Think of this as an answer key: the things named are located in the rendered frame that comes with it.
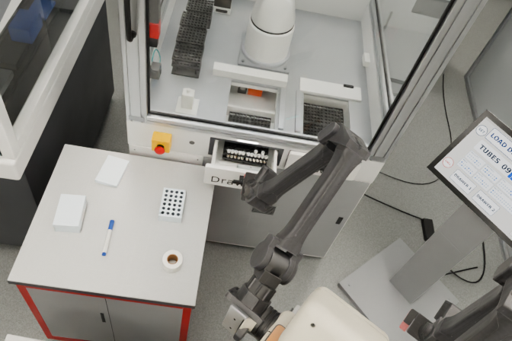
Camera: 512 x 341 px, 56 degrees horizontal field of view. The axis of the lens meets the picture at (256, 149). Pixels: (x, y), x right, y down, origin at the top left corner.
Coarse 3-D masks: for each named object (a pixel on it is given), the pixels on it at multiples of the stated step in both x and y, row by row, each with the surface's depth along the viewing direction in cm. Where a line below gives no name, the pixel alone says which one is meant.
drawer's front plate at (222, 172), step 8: (208, 168) 178; (216, 168) 177; (224, 168) 178; (232, 168) 178; (240, 168) 179; (208, 176) 182; (216, 176) 181; (224, 176) 181; (232, 176) 180; (216, 184) 185; (224, 184) 185; (232, 184) 185
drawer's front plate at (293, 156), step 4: (292, 152) 188; (296, 152) 188; (300, 152) 188; (288, 156) 190; (292, 156) 188; (296, 156) 188; (300, 156) 188; (288, 160) 190; (292, 160) 190; (296, 160) 190; (288, 164) 193; (360, 164) 190; (356, 168) 191; (316, 172) 195; (352, 172) 193; (356, 172) 193; (348, 176) 196; (352, 176) 195
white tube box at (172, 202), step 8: (168, 192) 183; (176, 192) 184; (184, 192) 184; (168, 200) 182; (176, 200) 182; (160, 208) 178; (168, 208) 179; (176, 208) 179; (160, 216) 177; (168, 216) 176; (176, 216) 177
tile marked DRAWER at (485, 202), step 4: (480, 192) 179; (472, 196) 181; (476, 196) 180; (480, 196) 179; (484, 196) 179; (488, 196) 178; (476, 200) 180; (480, 200) 179; (484, 200) 179; (488, 200) 178; (492, 200) 177; (480, 204) 179; (484, 204) 178; (488, 204) 178; (492, 204) 177; (496, 204) 176; (484, 208) 178; (488, 208) 178; (492, 208) 177; (496, 208) 176; (500, 208) 176; (488, 212) 177; (492, 212) 177
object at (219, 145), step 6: (216, 144) 188; (222, 144) 196; (216, 150) 194; (222, 150) 194; (270, 150) 199; (276, 150) 191; (216, 156) 192; (270, 156) 197; (276, 156) 190; (216, 162) 190; (222, 162) 191; (228, 162) 191; (234, 162) 192; (240, 162) 192; (270, 162) 195; (276, 162) 188; (270, 168) 193; (276, 168) 186
